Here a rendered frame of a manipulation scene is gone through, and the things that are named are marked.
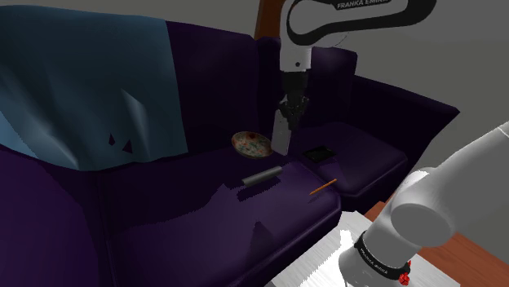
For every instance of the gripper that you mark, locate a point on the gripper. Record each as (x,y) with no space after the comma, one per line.
(295,83)

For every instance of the grey phone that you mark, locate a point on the grey phone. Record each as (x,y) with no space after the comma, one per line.
(281,137)

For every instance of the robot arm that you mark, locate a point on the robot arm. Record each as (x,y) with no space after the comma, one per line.
(421,190)

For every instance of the patterned shallow bowl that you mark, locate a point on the patterned shallow bowl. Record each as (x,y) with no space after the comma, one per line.
(251,144)

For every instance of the black square tray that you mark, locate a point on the black square tray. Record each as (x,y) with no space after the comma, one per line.
(319,154)

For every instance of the grey cylinder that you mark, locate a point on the grey cylinder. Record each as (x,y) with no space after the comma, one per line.
(262,176)

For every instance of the orange pencil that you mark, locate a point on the orange pencil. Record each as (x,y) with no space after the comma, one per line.
(323,187)

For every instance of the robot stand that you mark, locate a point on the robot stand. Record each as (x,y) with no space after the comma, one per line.
(310,258)

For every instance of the dark purple sofa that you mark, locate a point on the dark purple sofa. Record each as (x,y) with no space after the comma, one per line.
(179,226)

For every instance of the blue blanket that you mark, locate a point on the blue blanket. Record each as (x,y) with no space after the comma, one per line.
(79,87)

